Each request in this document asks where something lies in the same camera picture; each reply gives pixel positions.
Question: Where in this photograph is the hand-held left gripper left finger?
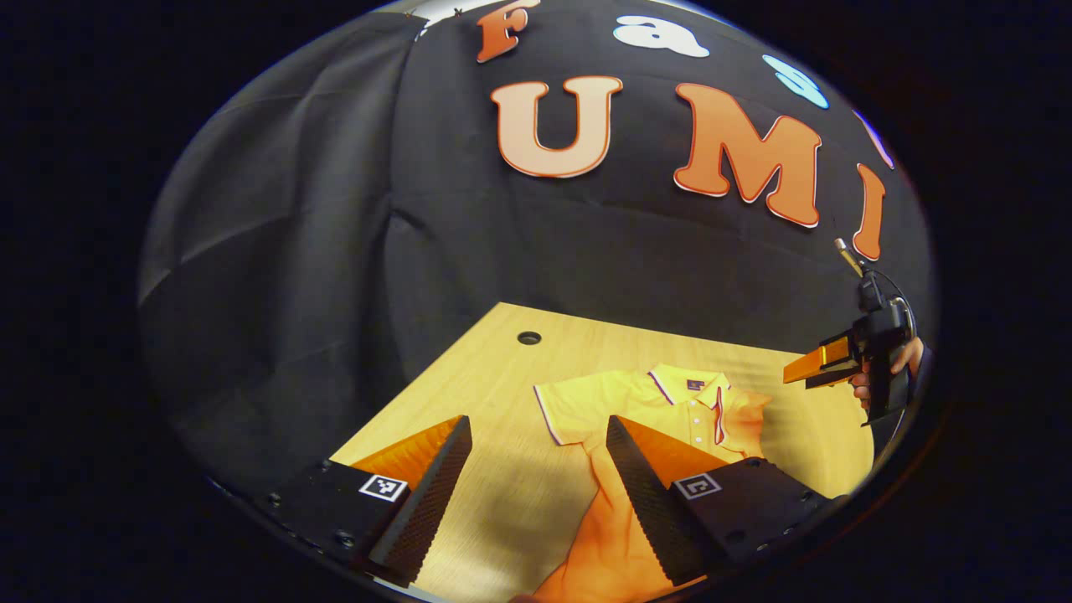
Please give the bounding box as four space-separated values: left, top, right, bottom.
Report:
255 415 474 589

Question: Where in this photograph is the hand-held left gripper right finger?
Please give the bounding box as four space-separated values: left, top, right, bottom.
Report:
605 415 834 587

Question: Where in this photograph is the orange T-shirt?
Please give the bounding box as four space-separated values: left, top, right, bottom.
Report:
511 363 776 603

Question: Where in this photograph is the black backdrop cloth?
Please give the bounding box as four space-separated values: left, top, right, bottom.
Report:
138 0 935 495

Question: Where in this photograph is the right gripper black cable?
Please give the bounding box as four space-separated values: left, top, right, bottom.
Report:
875 270 920 340

